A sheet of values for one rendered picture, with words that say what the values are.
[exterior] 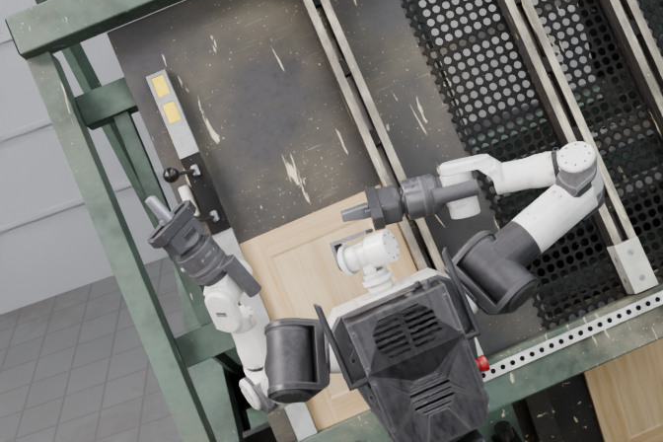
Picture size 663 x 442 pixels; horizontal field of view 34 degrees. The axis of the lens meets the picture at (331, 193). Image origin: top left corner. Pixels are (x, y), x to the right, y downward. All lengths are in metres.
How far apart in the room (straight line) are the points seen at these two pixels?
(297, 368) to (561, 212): 0.61
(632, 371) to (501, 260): 1.00
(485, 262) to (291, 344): 0.41
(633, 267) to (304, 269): 0.79
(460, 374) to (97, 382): 3.17
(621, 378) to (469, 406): 1.05
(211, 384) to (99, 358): 2.08
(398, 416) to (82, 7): 1.26
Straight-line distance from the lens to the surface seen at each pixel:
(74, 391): 5.09
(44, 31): 2.72
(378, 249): 2.15
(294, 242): 2.66
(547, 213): 2.22
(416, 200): 2.31
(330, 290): 2.66
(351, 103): 2.64
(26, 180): 5.67
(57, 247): 5.82
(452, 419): 2.10
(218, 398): 3.12
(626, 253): 2.71
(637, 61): 2.77
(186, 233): 2.25
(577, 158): 2.26
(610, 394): 3.11
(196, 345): 2.73
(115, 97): 2.79
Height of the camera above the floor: 2.51
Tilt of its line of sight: 26 degrees down
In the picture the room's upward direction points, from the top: 22 degrees counter-clockwise
